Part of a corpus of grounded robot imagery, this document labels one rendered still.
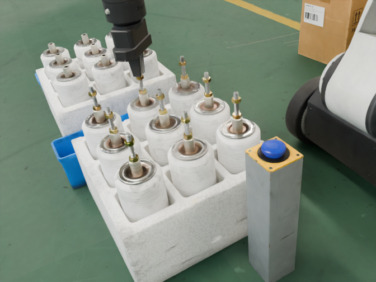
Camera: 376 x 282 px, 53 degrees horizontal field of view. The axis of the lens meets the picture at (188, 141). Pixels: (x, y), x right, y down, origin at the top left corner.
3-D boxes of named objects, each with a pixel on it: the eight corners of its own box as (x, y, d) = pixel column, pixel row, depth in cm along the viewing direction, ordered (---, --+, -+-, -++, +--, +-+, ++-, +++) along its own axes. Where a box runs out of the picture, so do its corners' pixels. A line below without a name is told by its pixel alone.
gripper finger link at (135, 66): (132, 75, 91) (126, 51, 87) (144, 75, 90) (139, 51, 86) (129, 78, 90) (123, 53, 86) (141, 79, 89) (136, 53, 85)
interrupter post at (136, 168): (132, 169, 75) (129, 156, 73) (144, 168, 75) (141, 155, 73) (130, 177, 73) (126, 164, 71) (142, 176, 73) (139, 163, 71)
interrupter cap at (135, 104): (129, 99, 98) (128, 97, 98) (158, 94, 99) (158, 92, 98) (131, 114, 92) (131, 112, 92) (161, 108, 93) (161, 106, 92)
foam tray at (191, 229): (205, 140, 122) (199, 91, 111) (285, 215, 93) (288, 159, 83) (89, 189, 109) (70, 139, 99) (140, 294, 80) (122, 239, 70)
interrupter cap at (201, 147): (198, 135, 82) (198, 132, 81) (215, 153, 76) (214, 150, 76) (166, 147, 80) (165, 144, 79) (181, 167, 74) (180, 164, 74)
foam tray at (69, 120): (141, 80, 162) (133, 40, 152) (182, 121, 133) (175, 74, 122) (51, 111, 150) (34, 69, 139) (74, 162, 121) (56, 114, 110)
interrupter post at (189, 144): (192, 145, 79) (191, 132, 77) (197, 151, 77) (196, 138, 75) (182, 149, 78) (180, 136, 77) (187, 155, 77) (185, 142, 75)
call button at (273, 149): (275, 145, 66) (275, 135, 65) (290, 156, 63) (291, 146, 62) (256, 153, 65) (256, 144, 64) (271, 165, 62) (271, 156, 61)
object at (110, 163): (107, 212, 91) (86, 153, 81) (125, 185, 98) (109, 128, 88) (142, 219, 88) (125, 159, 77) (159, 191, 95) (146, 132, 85)
